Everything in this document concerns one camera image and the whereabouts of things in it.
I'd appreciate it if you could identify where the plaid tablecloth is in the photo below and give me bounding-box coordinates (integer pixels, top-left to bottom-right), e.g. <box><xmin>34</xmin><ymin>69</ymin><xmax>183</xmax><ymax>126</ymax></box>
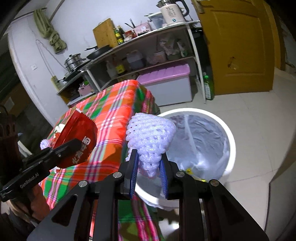
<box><xmin>38</xmin><ymin>79</ymin><xmax>167</xmax><ymax>241</ymax></box>

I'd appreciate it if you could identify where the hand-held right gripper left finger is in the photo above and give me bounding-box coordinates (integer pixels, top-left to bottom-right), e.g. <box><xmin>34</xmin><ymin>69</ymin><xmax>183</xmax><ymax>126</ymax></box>
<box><xmin>26</xmin><ymin>148</ymin><xmax>139</xmax><ymax>241</ymax></box>

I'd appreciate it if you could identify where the clear lidded plastic container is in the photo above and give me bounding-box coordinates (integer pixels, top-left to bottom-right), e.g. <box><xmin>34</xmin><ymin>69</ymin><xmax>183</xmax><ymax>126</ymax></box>
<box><xmin>148</xmin><ymin>11</ymin><xmax>166</xmax><ymax>29</ymax></box>

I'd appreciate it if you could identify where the white electric kettle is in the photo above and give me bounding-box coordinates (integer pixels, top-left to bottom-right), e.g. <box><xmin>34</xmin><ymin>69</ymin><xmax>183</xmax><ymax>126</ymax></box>
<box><xmin>158</xmin><ymin>0</ymin><xmax>190</xmax><ymax>26</ymax></box>

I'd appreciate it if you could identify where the small foam fruit net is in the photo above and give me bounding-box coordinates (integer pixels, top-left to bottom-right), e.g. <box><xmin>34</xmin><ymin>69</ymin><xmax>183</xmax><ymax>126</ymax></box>
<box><xmin>40</xmin><ymin>138</ymin><xmax>55</xmax><ymax>150</ymax></box>

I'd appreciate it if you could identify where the yellow label bottle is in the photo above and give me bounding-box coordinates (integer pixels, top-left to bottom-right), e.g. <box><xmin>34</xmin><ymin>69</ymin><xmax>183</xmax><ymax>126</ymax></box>
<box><xmin>115</xmin><ymin>59</ymin><xmax>125</xmax><ymax>75</ymax></box>

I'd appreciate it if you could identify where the pink utensil holder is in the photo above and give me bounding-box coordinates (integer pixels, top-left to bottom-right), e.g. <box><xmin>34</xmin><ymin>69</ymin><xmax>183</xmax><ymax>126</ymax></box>
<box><xmin>134</xmin><ymin>22</ymin><xmax>153</xmax><ymax>36</ymax></box>

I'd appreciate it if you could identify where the purple lid storage box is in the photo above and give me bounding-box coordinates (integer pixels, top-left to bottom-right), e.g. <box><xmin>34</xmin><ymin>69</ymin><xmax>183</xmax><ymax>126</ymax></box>
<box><xmin>136</xmin><ymin>63</ymin><xmax>193</xmax><ymax>106</ymax></box>

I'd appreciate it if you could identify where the green plastic bottle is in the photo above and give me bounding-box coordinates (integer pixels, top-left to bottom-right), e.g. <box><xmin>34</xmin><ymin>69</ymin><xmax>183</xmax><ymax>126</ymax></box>
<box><xmin>202</xmin><ymin>72</ymin><xmax>214</xmax><ymax>100</ymax></box>

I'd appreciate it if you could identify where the green hanging cloth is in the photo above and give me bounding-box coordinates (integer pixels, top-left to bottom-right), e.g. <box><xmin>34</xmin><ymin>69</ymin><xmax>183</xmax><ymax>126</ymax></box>
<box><xmin>33</xmin><ymin>9</ymin><xmax>67</xmax><ymax>54</ymax></box>

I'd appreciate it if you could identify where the person's left hand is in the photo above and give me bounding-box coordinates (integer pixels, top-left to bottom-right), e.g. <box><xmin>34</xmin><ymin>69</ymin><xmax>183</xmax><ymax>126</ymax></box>
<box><xmin>32</xmin><ymin>185</ymin><xmax>50</xmax><ymax>219</ymax></box>

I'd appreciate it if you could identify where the dark liquid plastic jug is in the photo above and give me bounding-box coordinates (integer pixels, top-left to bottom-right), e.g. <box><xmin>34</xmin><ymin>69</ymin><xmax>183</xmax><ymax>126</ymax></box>
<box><xmin>126</xmin><ymin>51</ymin><xmax>145</xmax><ymax>70</ymax></box>

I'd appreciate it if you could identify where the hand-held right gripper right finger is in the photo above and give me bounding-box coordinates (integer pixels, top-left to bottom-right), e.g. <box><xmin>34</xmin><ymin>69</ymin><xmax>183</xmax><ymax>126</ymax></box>
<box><xmin>159</xmin><ymin>154</ymin><xmax>270</xmax><ymax>241</ymax></box>

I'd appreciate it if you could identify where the large white foam fruit net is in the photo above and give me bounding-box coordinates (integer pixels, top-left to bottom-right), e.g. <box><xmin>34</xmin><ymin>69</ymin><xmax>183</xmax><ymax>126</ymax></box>
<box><xmin>125</xmin><ymin>112</ymin><xmax>176</xmax><ymax>179</ymax></box>

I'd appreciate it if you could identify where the yellowish power strip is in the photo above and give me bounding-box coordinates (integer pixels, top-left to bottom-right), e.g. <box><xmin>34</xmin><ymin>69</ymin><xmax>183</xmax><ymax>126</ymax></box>
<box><xmin>51</xmin><ymin>75</ymin><xmax>62</xmax><ymax>90</ymax></box>

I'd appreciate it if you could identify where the black induction cooker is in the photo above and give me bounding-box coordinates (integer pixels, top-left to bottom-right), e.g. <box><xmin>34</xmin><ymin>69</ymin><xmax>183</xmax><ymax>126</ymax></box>
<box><xmin>62</xmin><ymin>70</ymin><xmax>86</xmax><ymax>81</ymax></box>

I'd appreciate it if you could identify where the black frying pan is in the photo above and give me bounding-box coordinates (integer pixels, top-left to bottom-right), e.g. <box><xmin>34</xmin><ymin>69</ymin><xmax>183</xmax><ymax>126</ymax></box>
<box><xmin>85</xmin><ymin>44</ymin><xmax>112</xmax><ymax>59</ymax></box>

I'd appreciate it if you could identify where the white plastic bin liner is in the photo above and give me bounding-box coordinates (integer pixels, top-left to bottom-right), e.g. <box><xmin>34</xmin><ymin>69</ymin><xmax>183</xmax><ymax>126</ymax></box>
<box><xmin>162</xmin><ymin>113</ymin><xmax>228</xmax><ymax>181</ymax></box>

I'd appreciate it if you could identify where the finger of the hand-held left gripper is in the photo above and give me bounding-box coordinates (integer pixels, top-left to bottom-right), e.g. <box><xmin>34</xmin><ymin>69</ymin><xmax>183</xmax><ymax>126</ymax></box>
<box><xmin>50</xmin><ymin>138</ymin><xmax>87</xmax><ymax>166</ymax></box>

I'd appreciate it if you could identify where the pink plastic basket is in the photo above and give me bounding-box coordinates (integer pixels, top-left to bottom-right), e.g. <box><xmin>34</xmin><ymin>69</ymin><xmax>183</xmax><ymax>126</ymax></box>
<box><xmin>79</xmin><ymin>83</ymin><xmax>95</xmax><ymax>96</ymax></box>

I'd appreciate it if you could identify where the translucent white bottle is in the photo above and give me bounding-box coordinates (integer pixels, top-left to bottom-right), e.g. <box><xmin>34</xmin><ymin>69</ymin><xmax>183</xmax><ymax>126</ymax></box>
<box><xmin>107</xmin><ymin>60</ymin><xmax>116</xmax><ymax>78</ymax></box>

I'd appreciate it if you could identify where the yellow wooden door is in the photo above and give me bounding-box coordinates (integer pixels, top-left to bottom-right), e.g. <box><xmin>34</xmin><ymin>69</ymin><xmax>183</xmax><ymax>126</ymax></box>
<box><xmin>191</xmin><ymin>0</ymin><xmax>281</xmax><ymax>96</ymax></box>

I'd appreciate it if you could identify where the short metal shelf rack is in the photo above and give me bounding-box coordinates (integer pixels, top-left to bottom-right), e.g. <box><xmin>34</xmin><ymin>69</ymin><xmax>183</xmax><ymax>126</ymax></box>
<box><xmin>57</xmin><ymin>67</ymin><xmax>100</xmax><ymax>105</ymax></box>

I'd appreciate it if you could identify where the steel steamer pot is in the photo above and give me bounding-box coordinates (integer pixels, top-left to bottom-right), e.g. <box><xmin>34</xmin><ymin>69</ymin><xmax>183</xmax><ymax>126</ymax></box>
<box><xmin>64</xmin><ymin>53</ymin><xmax>86</xmax><ymax>70</ymax></box>

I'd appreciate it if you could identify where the long metal shelf rack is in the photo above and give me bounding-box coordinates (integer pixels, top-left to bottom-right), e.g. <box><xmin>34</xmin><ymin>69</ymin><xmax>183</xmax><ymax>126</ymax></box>
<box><xmin>87</xmin><ymin>20</ymin><xmax>207</xmax><ymax>103</ymax></box>

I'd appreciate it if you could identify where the wooden cutting board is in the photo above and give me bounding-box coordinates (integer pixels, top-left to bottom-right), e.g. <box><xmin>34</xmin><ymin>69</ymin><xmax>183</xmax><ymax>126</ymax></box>
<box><xmin>93</xmin><ymin>19</ymin><xmax>119</xmax><ymax>48</ymax></box>

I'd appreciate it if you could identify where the red snack packet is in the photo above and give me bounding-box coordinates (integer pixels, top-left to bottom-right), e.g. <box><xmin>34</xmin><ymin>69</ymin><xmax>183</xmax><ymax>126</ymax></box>
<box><xmin>52</xmin><ymin>108</ymin><xmax>98</xmax><ymax>168</ymax></box>

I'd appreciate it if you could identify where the white round bin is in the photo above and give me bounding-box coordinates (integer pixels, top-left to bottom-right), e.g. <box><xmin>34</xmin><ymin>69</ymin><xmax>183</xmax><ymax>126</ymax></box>
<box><xmin>134</xmin><ymin>108</ymin><xmax>236</xmax><ymax>210</ymax></box>

